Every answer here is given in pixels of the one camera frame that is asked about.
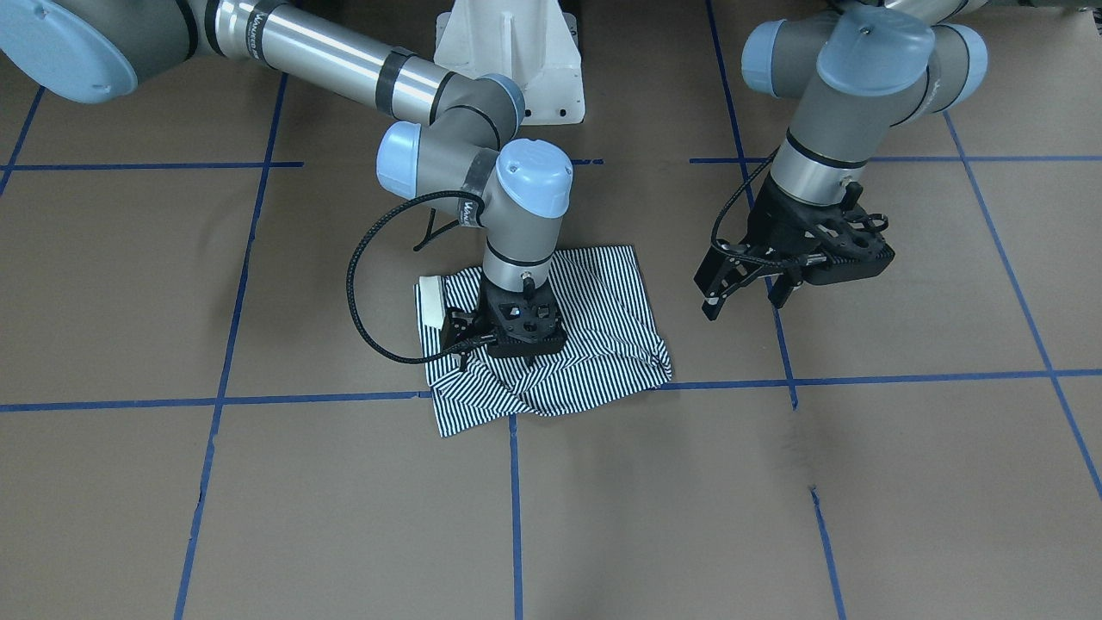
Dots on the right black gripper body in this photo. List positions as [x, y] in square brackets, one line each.
[460, 328]

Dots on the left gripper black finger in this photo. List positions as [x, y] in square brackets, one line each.
[725, 269]
[784, 286]

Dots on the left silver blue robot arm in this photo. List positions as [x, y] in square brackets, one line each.
[857, 71]

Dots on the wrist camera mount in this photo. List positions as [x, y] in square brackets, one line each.
[848, 238]
[534, 324]

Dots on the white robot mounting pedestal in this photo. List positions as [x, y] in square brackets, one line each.
[534, 43]

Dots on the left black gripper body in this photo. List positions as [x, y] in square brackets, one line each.
[769, 226]

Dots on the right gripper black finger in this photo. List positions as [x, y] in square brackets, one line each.
[462, 333]

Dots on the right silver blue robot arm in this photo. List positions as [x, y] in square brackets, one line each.
[453, 145]

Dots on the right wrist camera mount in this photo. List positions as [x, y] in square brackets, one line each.
[534, 324]

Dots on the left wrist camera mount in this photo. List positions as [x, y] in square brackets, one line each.
[848, 238]

